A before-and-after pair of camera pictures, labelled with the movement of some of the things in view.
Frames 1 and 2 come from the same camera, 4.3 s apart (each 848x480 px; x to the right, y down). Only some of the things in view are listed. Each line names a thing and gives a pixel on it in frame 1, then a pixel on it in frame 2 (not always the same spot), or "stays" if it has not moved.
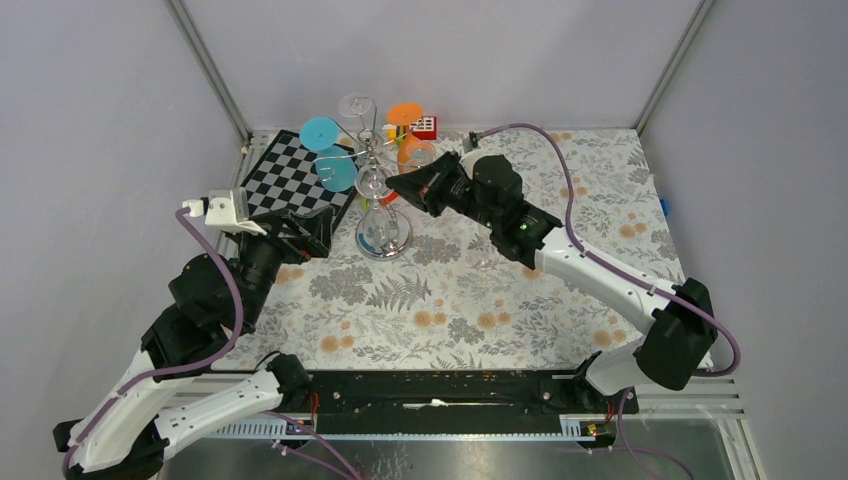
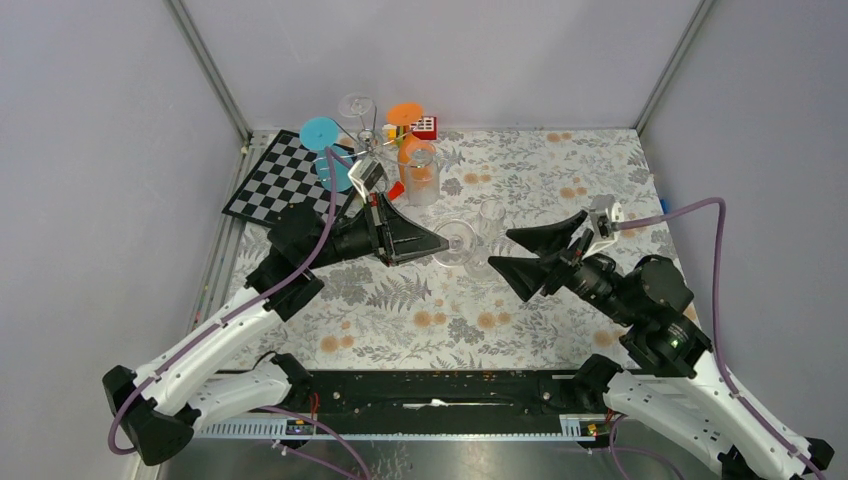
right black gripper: (423, 187) -> (525, 274)
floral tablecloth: (456, 301) stays
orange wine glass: (405, 114) stays
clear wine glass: (354, 104) stays
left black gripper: (316, 229) -> (397, 239)
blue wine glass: (319, 133) stays
